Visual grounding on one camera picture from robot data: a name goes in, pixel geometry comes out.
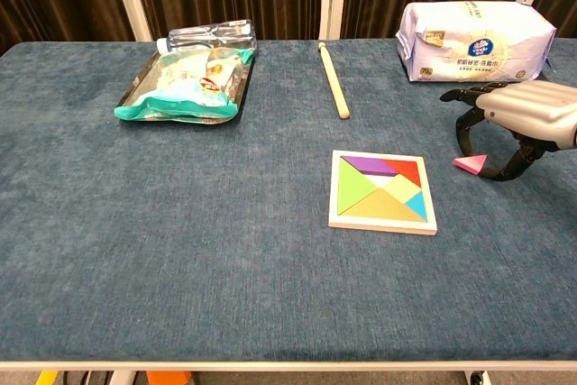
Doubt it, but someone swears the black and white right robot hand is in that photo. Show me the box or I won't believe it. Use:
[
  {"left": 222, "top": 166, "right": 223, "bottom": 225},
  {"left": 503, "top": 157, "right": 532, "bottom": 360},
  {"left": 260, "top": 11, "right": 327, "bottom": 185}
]
[{"left": 440, "top": 79, "right": 577, "bottom": 182}]

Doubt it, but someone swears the pink triangle piece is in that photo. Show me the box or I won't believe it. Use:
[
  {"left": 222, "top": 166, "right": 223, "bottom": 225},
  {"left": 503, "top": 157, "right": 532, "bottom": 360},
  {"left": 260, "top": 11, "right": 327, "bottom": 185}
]
[{"left": 453, "top": 154, "right": 490, "bottom": 176}]

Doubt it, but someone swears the red triangle tangram piece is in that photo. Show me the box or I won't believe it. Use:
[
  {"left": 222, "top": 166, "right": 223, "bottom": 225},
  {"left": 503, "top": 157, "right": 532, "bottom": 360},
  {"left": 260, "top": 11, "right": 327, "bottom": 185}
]
[{"left": 382, "top": 159, "right": 423, "bottom": 188}]

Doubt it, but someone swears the blue triangle puzzle piece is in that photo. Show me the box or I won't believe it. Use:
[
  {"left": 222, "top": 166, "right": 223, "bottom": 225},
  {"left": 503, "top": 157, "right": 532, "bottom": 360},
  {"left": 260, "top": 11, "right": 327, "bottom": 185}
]
[{"left": 404, "top": 190, "right": 428, "bottom": 219}]

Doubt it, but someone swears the pale yellow square tangram piece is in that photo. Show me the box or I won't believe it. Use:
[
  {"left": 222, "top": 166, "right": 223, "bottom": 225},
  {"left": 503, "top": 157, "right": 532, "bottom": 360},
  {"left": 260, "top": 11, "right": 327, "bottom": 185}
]
[{"left": 380, "top": 173, "right": 423, "bottom": 202}]

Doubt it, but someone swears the purple parallelogram tangram piece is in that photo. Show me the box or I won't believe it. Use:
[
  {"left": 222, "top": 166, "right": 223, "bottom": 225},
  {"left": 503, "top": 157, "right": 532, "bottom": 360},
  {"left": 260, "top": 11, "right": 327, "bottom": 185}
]
[{"left": 341, "top": 155, "right": 398, "bottom": 178}]

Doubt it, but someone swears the orange-yellow triangle tangram piece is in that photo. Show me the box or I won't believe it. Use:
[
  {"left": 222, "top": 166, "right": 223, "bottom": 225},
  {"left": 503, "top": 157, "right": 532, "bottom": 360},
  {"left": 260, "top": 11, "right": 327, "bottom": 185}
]
[{"left": 343, "top": 187, "right": 427, "bottom": 223}]

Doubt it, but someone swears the lime green triangle tangram piece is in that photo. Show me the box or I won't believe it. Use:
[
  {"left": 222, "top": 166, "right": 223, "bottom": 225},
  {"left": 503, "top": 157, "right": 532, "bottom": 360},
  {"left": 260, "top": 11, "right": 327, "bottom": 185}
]
[{"left": 337, "top": 160, "right": 379, "bottom": 215}]

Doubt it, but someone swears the white tissue pack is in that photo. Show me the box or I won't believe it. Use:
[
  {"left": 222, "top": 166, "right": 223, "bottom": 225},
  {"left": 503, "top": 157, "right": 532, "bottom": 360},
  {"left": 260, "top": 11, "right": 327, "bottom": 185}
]
[{"left": 395, "top": 0, "right": 558, "bottom": 84}]

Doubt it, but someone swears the long wooden stick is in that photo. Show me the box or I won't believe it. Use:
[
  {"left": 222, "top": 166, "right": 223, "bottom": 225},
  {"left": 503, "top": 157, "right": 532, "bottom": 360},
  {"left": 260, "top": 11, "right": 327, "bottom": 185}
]
[{"left": 317, "top": 41, "right": 352, "bottom": 121}]

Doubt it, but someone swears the clear plastic water bottle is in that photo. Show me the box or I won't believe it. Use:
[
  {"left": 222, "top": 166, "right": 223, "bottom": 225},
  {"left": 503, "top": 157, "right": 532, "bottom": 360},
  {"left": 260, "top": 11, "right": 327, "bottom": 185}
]
[{"left": 156, "top": 19, "right": 258, "bottom": 53}]

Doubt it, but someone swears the teal and white snack bag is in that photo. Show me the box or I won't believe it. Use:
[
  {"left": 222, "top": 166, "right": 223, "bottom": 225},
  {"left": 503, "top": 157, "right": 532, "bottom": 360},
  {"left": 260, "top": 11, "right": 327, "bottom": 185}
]
[{"left": 114, "top": 47, "right": 256, "bottom": 124}]

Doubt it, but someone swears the blue fabric table mat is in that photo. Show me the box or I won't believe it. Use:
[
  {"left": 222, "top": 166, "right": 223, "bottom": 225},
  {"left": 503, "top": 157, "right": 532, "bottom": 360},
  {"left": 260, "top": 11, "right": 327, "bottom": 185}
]
[{"left": 0, "top": 37, "right": 577, "bottom": 363}]

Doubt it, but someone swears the silver snack packet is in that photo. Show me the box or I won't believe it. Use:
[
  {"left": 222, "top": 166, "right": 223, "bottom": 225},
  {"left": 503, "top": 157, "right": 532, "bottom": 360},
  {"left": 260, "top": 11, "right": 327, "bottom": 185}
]
[{"left": 117, "top": 47, "right": 256, "bottom": 124}]

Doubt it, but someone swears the orange plastic object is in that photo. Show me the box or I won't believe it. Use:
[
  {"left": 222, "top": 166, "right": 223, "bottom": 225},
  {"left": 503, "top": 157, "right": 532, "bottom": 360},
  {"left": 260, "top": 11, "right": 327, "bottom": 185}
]
[{"left": 146, "top": 371, "right": 193, "bottom": 385}]

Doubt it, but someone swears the colourful tangram puzzle tray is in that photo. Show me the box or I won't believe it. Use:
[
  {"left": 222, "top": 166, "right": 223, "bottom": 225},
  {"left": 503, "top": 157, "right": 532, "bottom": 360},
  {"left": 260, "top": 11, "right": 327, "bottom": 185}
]
[{"left": 327, "top": 149, "right": 438, "bottom": 236}]

